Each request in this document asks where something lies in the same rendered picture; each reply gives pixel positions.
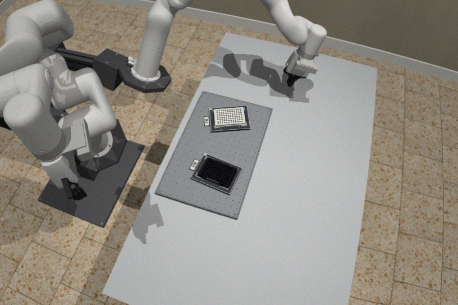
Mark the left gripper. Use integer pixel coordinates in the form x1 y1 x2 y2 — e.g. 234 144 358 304
283 49 309 87

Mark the black rectangular frame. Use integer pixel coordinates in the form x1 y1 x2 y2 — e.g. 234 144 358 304
209 106 250 133

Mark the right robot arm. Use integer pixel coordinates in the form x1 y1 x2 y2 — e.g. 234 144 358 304
0 0 117 162

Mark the grey rectangular frame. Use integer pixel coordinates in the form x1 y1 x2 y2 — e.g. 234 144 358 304
191 153 242 195

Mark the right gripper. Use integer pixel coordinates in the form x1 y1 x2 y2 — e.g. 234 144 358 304
39 151 87 200

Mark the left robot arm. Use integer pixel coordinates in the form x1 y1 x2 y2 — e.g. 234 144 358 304
128 0 327 82

